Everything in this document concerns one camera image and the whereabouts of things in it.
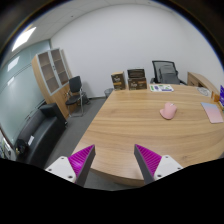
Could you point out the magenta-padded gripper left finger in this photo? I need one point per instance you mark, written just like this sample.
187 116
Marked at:
63 167

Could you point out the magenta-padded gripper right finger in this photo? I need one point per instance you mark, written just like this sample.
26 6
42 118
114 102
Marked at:
165 165

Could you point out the pink computer mouse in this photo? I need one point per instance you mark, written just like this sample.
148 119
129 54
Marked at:
168 111

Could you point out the pink-blue gradient mouse pad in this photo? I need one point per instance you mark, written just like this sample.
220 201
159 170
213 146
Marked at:
212 112

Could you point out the black leather sofa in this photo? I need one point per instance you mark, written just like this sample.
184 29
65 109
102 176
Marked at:
40 133

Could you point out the white sticker sheet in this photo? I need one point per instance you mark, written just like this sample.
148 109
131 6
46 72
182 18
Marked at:
161 88

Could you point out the black visitor chair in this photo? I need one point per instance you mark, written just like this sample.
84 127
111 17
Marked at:
75 85

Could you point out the orange-brown cardboard box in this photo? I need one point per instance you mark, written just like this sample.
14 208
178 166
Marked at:
216 97

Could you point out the grey waste bin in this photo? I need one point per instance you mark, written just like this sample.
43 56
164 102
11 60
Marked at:
108 92

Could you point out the grey backpack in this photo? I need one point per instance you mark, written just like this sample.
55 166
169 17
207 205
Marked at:
168 75

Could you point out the wooden glass-door shelf cabinet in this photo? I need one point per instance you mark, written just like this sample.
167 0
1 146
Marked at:
41 78

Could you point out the wooden side desk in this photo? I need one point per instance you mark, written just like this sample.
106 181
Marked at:
200 80

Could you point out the tall brown cardboard box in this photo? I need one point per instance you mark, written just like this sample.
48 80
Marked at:
118 81

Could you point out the black open box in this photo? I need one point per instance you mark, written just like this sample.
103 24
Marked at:
136 73

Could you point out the black mesh office chair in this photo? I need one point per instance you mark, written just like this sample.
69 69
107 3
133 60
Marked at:
156 66

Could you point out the ceiling light panel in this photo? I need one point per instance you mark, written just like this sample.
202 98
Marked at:
23 39

